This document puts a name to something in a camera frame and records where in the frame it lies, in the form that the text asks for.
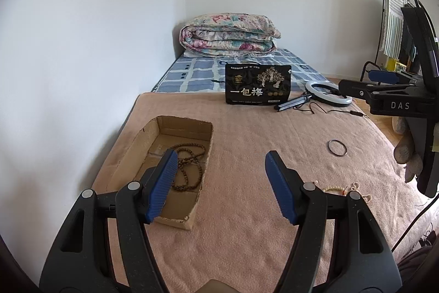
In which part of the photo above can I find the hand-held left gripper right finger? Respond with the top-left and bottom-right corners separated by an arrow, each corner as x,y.
265,150 -> 403,293

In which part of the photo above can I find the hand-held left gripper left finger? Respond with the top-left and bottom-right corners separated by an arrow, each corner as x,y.
39,148 -> 179,293

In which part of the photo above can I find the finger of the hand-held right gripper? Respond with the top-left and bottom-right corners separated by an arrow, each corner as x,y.
368,69 -> 426,85
338,78 -> 417,99

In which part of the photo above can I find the pale bead bracelet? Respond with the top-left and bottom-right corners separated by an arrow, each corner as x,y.
314,181 -> 350,195

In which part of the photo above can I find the cardboard box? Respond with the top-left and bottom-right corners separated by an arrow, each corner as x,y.
111,115 -> 214,231

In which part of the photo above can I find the black bangle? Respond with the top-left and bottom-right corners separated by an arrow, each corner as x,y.
327,139 -> 348,157

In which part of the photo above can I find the white pearl bracelet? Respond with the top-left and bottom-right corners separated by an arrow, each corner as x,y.
348,181 -> 374,203

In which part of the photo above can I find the person's right hand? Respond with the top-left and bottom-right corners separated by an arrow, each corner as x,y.
392,115 -> 425,184

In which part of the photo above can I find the yellow box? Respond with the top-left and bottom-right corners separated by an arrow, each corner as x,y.
387,58 -> 408,72

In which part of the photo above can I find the striped towel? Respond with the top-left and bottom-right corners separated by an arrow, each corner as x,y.
379,0 -> 405,58

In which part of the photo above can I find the pink blanket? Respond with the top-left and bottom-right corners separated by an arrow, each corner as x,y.
92,92 -> 439,293

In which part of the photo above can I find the folded black tripod stand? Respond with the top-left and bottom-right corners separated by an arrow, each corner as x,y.
276,92 -> 313,112

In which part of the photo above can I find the black printed bag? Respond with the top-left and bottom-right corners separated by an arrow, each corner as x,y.
224,62 -> 292,105

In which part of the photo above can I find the blue checked bedsheet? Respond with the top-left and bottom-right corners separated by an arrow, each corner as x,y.
151,48 -> 328,94

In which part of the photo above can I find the folded floral quilt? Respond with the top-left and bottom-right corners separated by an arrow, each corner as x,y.
179,13 -> 282,57

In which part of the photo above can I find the dark cloth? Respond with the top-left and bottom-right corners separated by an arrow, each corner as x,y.
396,238 -> 439,293

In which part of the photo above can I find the thin ring light cable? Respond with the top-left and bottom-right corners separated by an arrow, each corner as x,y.
295,101 -> 369,119

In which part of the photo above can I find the white ring light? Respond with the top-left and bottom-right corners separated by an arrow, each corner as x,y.
305,79 -> 353,107

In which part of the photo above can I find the brown wooden bead necklace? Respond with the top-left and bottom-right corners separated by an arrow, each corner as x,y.
171,141 -> 206,192

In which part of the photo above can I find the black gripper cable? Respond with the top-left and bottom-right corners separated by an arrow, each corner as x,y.
391,196 -> 439,253

